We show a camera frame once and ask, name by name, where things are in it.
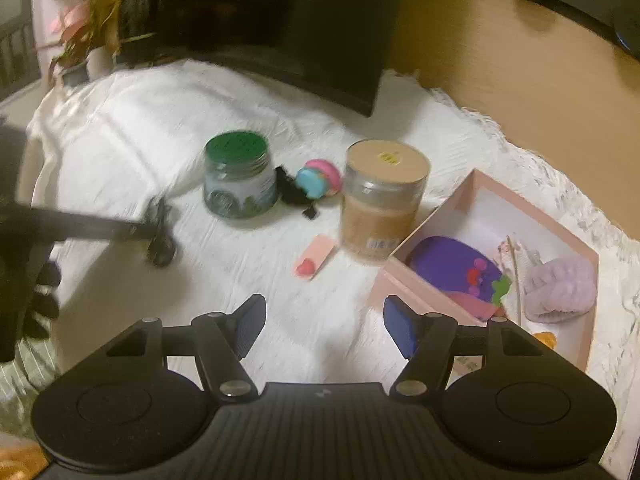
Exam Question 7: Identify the purple and pink felt pouch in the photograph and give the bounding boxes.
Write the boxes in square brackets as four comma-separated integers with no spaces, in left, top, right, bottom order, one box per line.
[405,236,507,322]

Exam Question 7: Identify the black hair clip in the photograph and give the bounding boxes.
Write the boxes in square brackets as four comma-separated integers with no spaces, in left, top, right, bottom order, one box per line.
[275,165,319,220]

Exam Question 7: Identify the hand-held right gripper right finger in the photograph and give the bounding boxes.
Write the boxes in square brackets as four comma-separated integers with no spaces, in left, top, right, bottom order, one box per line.
[382,295,546,401]

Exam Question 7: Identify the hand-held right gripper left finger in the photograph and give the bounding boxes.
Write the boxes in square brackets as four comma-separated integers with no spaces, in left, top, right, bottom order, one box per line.
[102,294,267,401]

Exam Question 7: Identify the person's left hand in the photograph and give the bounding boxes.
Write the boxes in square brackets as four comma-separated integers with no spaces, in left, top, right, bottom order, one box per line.
[22,261,62,341]

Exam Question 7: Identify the white knitted blanket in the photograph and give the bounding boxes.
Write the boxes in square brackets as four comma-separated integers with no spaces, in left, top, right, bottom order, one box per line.
[25,57,640,471]

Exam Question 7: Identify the black monitor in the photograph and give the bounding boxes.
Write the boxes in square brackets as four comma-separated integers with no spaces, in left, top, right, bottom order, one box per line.
[159,0,409,118]

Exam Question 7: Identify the white cloth with sticks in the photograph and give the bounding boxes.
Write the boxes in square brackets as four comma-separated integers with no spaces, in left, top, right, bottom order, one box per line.
[492,235,545,321]

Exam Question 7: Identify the green lid glass jar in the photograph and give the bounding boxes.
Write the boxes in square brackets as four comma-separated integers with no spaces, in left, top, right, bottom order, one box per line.
[202,131,278,219]

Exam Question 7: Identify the pink cardboard box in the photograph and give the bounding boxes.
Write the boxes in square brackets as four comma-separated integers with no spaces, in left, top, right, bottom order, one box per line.
[367,169,600,373]

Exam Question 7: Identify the potted plant with pink leaves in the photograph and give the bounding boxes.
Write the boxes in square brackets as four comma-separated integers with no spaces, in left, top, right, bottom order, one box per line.
[47,0,162,86]

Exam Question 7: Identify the pink and blue soft toy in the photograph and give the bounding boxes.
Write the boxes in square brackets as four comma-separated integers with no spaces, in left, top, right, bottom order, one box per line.
[295,159,343,200]

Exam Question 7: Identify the green striped cloth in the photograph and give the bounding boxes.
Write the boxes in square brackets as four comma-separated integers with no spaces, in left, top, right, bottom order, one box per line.
[0,330,67,441]

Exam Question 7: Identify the pink card with red heart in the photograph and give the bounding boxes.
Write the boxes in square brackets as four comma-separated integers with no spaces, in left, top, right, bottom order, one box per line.
[294,234,337,281]

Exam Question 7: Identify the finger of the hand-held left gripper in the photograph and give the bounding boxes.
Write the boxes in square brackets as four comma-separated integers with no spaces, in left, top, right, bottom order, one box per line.
[15,195,180,267]

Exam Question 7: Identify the tan lid plastic jar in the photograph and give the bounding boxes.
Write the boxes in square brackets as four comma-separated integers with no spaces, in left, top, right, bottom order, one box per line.
[339,139,432,263]

